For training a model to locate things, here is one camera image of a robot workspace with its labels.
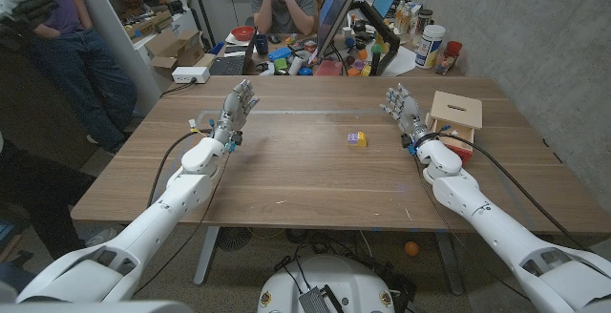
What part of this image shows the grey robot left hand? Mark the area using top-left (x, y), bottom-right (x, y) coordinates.
top-left (209, 78), bottom-right (262, 147)

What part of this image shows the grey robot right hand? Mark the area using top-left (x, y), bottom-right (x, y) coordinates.
top-left (379, 82), bottom-right (431, 145)

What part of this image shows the black laptop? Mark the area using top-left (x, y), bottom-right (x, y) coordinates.
top-left (208, 29), bottom-right (259, 76)

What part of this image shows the wooden box with slotted lid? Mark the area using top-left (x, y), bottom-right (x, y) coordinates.
top-left (424, 90), bottom-right (484, 146)

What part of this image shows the white power box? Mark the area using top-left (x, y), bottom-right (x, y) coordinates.
top-left (171, 66), bottom-right (211, 85)

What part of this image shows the white canister with blue label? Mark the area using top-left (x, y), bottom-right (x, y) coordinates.
top-left (414, 24), bottom-right (447, 70)

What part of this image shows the red jar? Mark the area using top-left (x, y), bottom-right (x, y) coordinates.
top-left (434, 40), bottom-right (463, 75)

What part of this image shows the blue toy block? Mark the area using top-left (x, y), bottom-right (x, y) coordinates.
top-left (266, 46), bottom-right (293, 62)

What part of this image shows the red bowl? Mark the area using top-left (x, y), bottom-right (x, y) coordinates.
top-left (230, 25), bottom-right (257, 42)

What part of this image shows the pink flat box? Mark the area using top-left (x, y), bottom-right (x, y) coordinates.
top-left (313, 59), bottom-right (344, 77)

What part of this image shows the open cardboard box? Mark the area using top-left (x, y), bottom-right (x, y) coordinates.
top-left (144, 29), bottom-right (206, 78)

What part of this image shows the dark lidded jar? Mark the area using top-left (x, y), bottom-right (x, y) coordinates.
top-left (416, 9), bottom-right (434, 35)

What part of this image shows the seated person in grey shirt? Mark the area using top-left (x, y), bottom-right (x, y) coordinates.
top-left (249, 0), bottom-right (318, 36)

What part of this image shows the large flat monitor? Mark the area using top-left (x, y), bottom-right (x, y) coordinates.
top-left (314, 0), bottom-right (364, 61)

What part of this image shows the black round floor fan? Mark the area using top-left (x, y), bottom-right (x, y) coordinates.
top-left (217, 226), bottom-right (253, 252)

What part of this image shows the white shelf unit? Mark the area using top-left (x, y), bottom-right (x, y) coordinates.
top-left (71, 0), bottom-right (201, 114)

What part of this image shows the grey table leg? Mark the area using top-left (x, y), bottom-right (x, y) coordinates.
top-left (434, 230), bottom-right (465, 296)
top-left (193, 226), bottom-right (221, 286)

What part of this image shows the standing person in purple shirt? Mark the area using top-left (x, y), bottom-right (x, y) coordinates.
top-left (0, 0), bottom-right (138, 155)

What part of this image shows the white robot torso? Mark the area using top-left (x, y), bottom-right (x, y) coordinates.
top-left (257, 254), bottom-right (396, 313)

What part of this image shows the grey ribbed electronics box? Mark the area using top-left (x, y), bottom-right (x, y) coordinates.
top-left (298, 286), bottom-right (335, 313)

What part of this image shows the person in black trousers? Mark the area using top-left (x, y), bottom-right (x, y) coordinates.
top-left (0, 134), bottom-right (118, 261)

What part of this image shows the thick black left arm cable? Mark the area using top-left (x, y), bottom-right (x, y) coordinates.
top-left (146, 129), bottom-right (214, 209)

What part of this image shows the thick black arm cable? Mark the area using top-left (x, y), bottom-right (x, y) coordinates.
top-left (419, 131), bottom-right (591, 252)
top-left (146, 129), bottom-right (214, 209)

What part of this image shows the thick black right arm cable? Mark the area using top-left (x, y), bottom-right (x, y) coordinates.
top-left (419, 131), bottom-right (591, 252)

